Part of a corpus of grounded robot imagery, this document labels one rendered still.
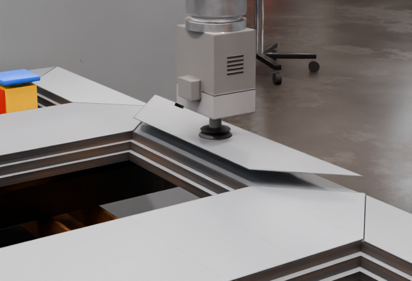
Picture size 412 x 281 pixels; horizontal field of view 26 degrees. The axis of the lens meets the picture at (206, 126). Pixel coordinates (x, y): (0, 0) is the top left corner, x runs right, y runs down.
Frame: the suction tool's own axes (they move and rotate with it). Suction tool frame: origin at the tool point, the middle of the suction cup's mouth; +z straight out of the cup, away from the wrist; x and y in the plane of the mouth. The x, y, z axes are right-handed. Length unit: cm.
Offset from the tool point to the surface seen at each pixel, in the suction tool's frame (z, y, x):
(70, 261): 0.7, 20.0, -29.9
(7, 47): -3, -59, -4
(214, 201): 0.7, 14.9, -10.5
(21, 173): 3.1, -11.7, -21.6
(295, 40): 86, -388, 336
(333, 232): 0.7, 28.4, -5.4
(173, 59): 3, -59, 31
